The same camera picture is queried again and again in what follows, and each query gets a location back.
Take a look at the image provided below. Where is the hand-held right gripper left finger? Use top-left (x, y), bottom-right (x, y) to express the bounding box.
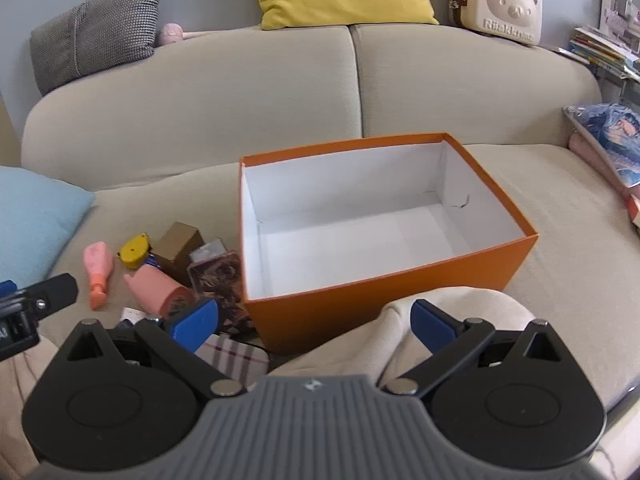
top-left (65, 297), bottom-right (247, 397)

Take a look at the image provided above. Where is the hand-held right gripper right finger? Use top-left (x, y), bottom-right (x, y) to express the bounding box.
top-left (381, 299), bottom-right (565, 396)

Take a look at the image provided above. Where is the pink plastic cup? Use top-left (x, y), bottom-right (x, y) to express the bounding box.
top-left (123, 263), bottom-right (196, 317)

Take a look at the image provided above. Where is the plaid glasses case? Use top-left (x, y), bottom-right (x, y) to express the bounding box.
top-left (192, 332), bottom-right (269, 386)

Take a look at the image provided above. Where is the orange cardboard box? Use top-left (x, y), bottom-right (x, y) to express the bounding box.
top-left (239, 132), bottom-right (539, 353)

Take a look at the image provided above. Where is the yellow tape measure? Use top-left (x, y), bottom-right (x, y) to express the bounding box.
top-left (117, 232), bottom-right (152, 270)

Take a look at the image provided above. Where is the pink pump bottle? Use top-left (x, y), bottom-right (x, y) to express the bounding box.
top-left (82, 241), bottom-right (115, 311)

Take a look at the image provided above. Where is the dark brown printed box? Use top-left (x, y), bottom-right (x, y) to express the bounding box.
top-left (186, 250), bottom-right (256, 333)

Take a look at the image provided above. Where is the small white object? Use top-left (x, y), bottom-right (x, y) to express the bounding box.
top-left (117, 307), bottom-right (156, 331)

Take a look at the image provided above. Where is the clear plastic box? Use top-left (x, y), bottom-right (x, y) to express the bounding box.
top-left (189, 240), bottom-right (228, 266)

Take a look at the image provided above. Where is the light blue pillow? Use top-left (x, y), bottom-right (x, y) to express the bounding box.
top-left (0, 166), bottom-right (97, 291)

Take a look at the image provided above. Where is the cream cloth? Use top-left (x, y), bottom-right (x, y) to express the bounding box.
top-left (267, 286), bottom-right (608, 411)

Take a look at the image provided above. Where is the small brown cardboard box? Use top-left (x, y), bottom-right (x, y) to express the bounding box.
top-left (150, 221), bottom-right (206, 288)

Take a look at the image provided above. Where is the beige sofa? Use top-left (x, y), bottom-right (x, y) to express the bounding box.
top-left (0, 24), bottom-right (640, 411)

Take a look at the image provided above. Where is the blue printed cushion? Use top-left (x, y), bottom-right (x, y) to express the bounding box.
top-left (562, 102), bottom-right (640, 191)

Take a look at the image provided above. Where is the grey houndstooth pillow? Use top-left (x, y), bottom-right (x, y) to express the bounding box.
top-left (30, 0), bottom-right (162, 96)

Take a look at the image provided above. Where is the pink plush toy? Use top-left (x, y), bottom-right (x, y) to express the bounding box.
top-left (157, 22), bottom-right (211, 48)

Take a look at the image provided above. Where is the stack of books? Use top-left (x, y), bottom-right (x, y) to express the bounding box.
top-left (545, 25), bottom-right (640, 81)

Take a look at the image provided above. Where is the cream bear suitcase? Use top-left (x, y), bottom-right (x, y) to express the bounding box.
top-left (447, 0), bottom-right (543, 47)

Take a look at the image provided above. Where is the framed picture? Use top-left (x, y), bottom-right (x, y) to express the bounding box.
top-left (599, 0), bottom-right (640, 56)

